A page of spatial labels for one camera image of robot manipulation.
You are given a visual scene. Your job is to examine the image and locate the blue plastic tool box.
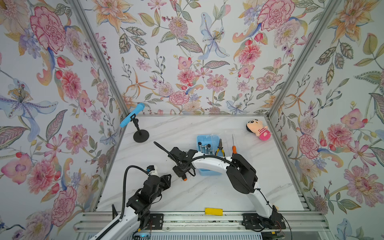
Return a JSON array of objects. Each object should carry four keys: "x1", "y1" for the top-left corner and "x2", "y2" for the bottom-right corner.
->
[{"x1": 197, "y1": 135, "x2": 222, "y2": 176}]

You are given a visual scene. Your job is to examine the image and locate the yellow black pliers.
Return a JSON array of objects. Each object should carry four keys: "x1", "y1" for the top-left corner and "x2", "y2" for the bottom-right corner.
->
[{"x1": 215, "y1": 139, "x2": 226, "y2": 157}]

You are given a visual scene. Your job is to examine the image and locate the orange handled screwdriver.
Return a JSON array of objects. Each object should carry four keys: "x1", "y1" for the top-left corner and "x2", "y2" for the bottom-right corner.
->
[{"x1": 232, "y1": 135, "x2": 237, "y2": 155}]

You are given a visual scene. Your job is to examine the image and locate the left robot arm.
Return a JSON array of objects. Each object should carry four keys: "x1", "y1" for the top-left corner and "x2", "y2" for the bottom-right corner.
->
[{"x1": 92, "y1": 174, "x2": 172, "y2": 240}]

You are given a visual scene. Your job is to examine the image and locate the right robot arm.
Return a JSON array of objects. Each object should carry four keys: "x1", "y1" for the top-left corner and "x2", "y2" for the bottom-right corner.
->
[{"x1": 168, "y1": 147, "x2": 287, "y2": 232}]

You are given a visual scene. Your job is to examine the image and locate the black microphone stand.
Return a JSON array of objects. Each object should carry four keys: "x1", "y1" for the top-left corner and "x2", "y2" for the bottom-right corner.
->
[{"x1": 131, "y1": 115, "x2": 150, "y2": 143}]

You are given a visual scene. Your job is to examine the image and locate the yellow tape strip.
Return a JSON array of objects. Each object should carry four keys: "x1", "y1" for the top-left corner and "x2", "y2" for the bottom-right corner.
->
[{"x1": 205, "y1": 208, "x2": 224, "y2": 216}]

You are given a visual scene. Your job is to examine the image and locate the blue microphone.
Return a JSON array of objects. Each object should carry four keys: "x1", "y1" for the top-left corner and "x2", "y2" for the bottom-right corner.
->
[{"x1": 120, "y1": 103, "x2": 145, "y2": 128}]

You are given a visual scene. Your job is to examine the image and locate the pink plush doll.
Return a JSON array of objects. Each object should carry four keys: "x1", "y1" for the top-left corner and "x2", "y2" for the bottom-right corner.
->
[{"x1": 246, "y1": 119, "x2": 271, "y2": 141}]

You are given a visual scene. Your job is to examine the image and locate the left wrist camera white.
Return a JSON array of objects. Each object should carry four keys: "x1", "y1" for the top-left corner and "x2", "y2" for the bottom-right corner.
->
[{"x1": 146, "y1": 165, "x2": 159, "y2": 177}]

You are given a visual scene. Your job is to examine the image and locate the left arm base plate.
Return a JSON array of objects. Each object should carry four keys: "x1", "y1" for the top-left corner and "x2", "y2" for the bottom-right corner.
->
[{"x1": 140, "y1": 214, "x2": 164, "y2": 231}]

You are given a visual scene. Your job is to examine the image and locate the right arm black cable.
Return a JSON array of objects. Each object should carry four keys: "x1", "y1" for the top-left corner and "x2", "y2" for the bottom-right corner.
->
[{"x1": 153, "y1": 141, "x2": 178, "y2": 163}]

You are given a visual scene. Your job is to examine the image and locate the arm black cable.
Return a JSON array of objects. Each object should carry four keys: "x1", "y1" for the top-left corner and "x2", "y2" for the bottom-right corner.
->
[
  {"x1": 119, "y1": 164, "x2": 149, "y2": 220},
  {"x1": 153, "y1": 141, "x2": 178, "y2": 163}
]

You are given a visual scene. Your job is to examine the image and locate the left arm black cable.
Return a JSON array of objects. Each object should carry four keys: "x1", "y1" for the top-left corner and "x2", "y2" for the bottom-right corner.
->
[{"x1": 119, "y1": 164, "x2": 149, "y2": 220}]

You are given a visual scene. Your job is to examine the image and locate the aluminium front rail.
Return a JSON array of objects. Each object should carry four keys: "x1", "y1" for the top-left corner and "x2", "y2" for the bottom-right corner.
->
[{"x1": 74, "y1": 211, "x2": 329, "y2": 233}]

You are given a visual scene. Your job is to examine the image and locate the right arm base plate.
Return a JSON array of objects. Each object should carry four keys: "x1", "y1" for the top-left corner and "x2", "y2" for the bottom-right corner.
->
[{"x1": 242, "y1": 212, "x2": 287, "y2": 232}]

